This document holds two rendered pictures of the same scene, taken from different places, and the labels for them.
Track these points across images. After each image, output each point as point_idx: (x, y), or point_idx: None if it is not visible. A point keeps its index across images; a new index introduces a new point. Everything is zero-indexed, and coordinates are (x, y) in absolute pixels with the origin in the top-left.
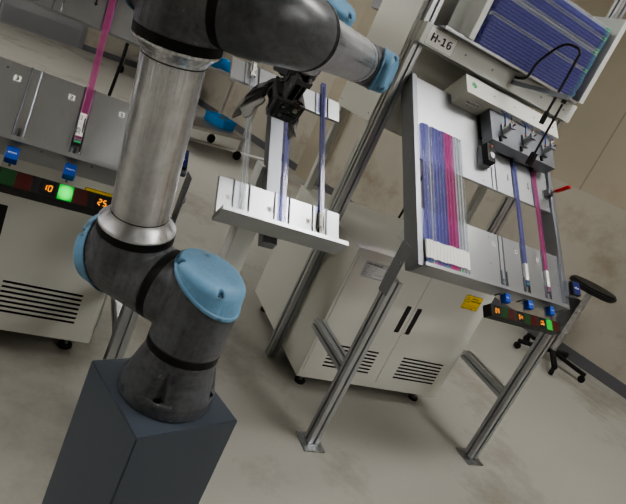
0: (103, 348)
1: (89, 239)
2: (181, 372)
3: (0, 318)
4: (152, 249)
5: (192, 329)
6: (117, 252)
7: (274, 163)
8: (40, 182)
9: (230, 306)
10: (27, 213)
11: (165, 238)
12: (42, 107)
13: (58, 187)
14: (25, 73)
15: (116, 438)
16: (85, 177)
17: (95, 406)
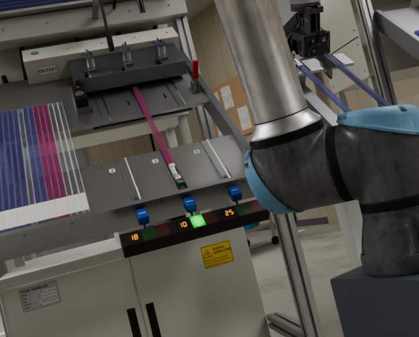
0: None
1: (256, 165)
2: None
3: None
4: (314, 128)
5: (402, 156)
6: (288, 147)
7: (331, 118)
8: (175, 224)
9: (417, 117)
10: (170, 299)
11: (316, 116)
12: (140, 177)
13: (189, 220)
14: (114, 165)
15: (414, 310)
16: (202, 208)
17: (366, 313)
